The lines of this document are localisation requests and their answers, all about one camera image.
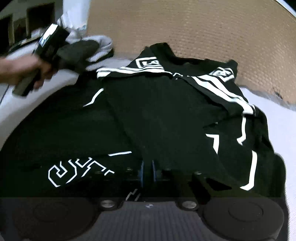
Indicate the woven rattan headboard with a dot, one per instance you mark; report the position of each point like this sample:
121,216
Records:
258,35

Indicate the white woven bed cover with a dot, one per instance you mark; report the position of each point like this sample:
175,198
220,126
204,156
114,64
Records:
280,117

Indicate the dark grey folded garment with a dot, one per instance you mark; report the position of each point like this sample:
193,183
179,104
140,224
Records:
81,55

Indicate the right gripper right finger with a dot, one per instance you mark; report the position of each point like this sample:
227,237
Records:
162,175

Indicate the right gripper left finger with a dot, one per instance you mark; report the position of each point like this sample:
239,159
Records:
134,173

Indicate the person's left hand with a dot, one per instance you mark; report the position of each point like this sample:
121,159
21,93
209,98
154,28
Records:
14,70

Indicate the light grey folded garment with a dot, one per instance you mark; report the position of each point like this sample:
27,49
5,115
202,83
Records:
78,33

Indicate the black shirt with white print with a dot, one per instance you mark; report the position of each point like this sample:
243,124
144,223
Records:
186,113

